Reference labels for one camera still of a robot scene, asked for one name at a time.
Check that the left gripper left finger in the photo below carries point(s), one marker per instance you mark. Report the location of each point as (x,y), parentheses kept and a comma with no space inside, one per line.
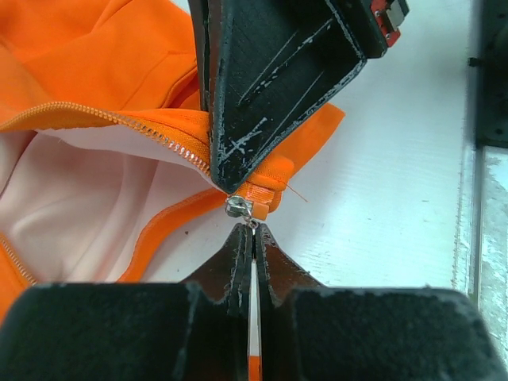
(196,329)

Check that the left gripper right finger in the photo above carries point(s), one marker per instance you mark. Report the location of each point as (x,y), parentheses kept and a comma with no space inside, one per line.
(309,331)

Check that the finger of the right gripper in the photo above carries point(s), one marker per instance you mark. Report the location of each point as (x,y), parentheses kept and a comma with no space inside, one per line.
(264,67)

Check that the orange jacket pink lining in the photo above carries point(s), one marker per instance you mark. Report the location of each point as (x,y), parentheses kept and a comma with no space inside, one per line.
(105,152)

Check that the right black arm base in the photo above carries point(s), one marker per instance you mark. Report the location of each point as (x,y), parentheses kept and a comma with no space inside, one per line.
(488,63)

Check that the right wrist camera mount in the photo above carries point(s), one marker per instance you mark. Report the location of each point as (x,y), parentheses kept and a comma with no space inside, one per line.
(390,14)

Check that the aluminium front rail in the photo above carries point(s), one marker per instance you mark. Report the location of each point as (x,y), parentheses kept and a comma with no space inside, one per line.
(480,264)

